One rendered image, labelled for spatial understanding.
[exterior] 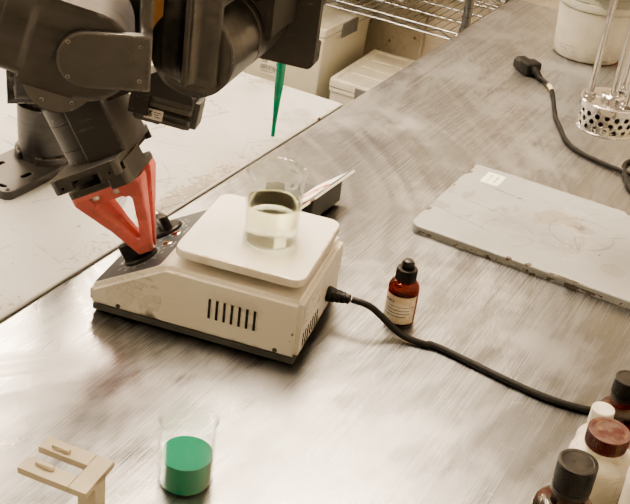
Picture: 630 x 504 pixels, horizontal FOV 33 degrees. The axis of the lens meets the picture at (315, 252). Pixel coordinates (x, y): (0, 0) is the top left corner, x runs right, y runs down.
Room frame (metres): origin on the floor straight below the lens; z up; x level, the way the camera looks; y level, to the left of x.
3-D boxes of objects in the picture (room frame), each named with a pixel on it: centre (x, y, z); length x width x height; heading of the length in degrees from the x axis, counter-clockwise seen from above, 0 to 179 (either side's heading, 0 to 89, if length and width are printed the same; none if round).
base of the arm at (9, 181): (1.08, 0.32, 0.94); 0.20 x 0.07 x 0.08; 155
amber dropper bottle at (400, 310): (0.85, -0.09, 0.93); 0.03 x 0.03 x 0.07
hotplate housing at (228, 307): (0.83, 0.08, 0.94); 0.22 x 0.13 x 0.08; 76
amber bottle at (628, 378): (0.68, -0.26, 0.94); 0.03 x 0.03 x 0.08
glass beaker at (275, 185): (0.81, 0.04, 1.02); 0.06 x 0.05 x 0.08; 31
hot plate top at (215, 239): (0.83, 0.05, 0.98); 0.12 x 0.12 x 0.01; 76
